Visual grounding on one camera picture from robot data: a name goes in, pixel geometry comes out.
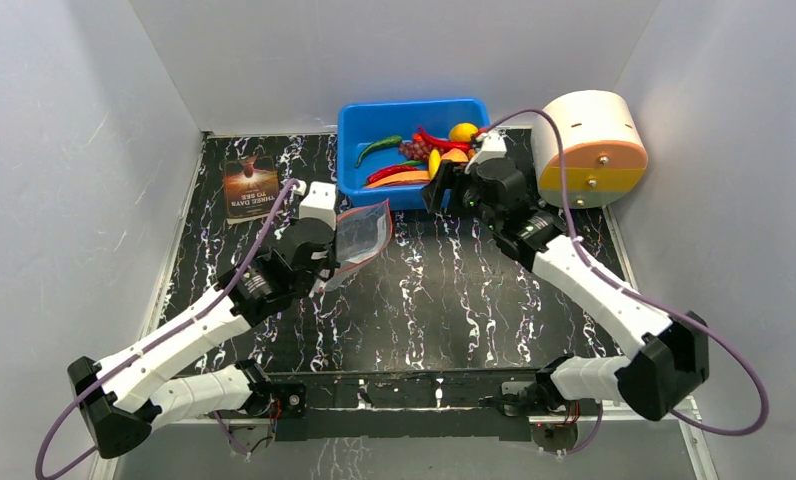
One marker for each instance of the green chili pepper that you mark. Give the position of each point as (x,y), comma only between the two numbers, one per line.
(388,142)

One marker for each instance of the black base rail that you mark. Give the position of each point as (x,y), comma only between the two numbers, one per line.
(500,403)

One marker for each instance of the round white orange drawer box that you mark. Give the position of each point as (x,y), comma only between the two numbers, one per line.
(604,155)

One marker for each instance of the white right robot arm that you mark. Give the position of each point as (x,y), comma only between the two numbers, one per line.
(662,359)

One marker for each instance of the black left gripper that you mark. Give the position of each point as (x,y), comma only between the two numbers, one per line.
(331,262)

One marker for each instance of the blue plastic bin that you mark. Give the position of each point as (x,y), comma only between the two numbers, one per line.
(362,123)

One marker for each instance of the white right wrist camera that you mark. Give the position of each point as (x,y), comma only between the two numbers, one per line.
(491,145)

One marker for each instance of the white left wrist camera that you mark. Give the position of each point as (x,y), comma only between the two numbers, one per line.
(319,203)

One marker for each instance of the yellow mango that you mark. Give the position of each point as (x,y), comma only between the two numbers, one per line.
(463,133)

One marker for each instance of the yellow banana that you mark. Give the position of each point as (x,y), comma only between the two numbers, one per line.
(434,162)

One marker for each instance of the clear zip bag orange seal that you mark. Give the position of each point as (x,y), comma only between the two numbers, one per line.
(362,234)

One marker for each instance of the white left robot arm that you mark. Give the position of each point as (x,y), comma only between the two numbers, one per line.
(126,396)

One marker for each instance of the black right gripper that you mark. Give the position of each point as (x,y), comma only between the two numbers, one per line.
(447,185)

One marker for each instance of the purple grape bunch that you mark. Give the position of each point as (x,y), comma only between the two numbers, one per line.
(415,151)

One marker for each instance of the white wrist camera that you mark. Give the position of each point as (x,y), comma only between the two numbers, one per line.
(491,145)
(319,203)

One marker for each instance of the dark paperback book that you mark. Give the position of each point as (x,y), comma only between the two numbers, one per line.
(250,186)

